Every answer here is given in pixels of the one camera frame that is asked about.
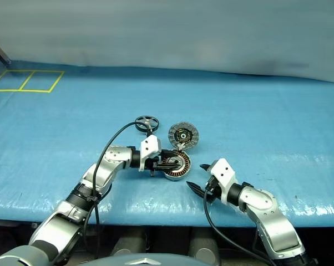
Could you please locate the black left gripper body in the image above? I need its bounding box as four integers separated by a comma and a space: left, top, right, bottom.
143, 154, 164, 178

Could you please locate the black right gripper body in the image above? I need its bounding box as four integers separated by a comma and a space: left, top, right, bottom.
203, 175, 222, 206

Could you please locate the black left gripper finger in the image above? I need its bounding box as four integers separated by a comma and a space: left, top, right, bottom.
159, 149, 181, 160
155, 162, 183, 171

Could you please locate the motor housing with copper windings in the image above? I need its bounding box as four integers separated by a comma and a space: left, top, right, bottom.
161, 149, 193, 182

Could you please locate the round silver motor lid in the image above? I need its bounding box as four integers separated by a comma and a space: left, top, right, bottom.
167, 120, 200, 151

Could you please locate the black spoked rotor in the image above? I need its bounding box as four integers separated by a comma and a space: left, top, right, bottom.
134, 115, 160, 134

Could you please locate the dark rounded grey cylinder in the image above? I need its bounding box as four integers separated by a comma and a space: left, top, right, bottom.
189, 227, 221, 266
111, 229, 147, 257

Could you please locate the blue table cover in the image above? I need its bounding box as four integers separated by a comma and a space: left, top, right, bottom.
0, 58, 334, 228

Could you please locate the grey robot torso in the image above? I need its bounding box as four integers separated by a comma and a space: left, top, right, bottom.
83, 251, 201, 266

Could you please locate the yellow tape double square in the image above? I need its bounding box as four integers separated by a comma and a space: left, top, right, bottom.
0, 70, 65, 94

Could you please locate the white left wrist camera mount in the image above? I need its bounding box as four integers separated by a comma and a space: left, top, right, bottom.
138, 135, 163, 172

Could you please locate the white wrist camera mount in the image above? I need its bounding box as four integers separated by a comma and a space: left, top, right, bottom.
209, 158, 239, 206
138, 135, 163, 172

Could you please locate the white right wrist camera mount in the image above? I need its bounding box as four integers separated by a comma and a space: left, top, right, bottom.
209, 158, 239, 206

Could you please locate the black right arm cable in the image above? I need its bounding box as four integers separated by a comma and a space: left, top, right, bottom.
203, 184, 279, 266

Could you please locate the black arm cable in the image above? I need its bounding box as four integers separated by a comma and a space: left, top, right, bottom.
82, 121, 154, 261
203, 184, 279, 266

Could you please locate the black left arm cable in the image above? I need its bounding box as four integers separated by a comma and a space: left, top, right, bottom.
82, 121, 154, 261

